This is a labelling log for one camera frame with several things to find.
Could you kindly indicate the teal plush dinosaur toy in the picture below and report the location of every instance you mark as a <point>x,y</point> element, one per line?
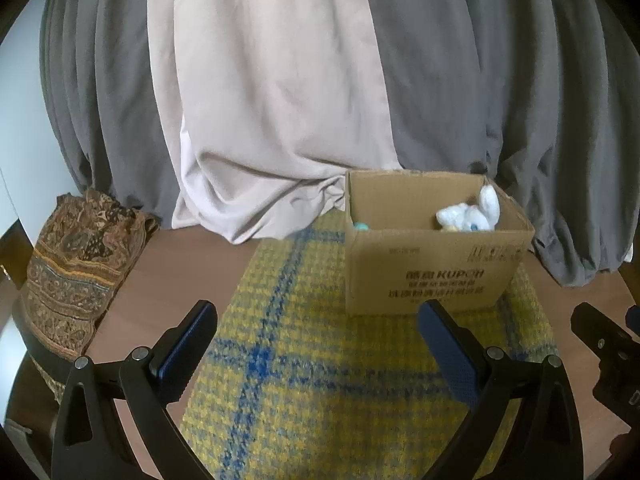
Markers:
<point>361,225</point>

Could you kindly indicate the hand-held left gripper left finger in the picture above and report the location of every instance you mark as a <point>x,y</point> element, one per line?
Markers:
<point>182,355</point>

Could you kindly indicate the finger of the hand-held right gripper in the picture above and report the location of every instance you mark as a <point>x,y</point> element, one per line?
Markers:
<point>633,320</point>
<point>597,325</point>

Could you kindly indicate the brown patterned cloth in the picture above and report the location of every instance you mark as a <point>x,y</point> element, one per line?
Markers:
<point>80,270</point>

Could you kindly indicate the yellow and blue woven mat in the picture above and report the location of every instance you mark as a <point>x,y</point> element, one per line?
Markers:
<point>320,385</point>

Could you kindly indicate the brown cardboard box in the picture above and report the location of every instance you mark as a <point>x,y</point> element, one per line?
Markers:
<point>430,270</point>

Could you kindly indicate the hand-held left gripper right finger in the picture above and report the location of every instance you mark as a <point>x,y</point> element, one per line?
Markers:
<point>445,355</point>

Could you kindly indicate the white plush toy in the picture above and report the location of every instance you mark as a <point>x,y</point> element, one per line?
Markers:
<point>470,215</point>

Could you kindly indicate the beige curtain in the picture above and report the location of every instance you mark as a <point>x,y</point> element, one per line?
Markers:
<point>270,100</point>

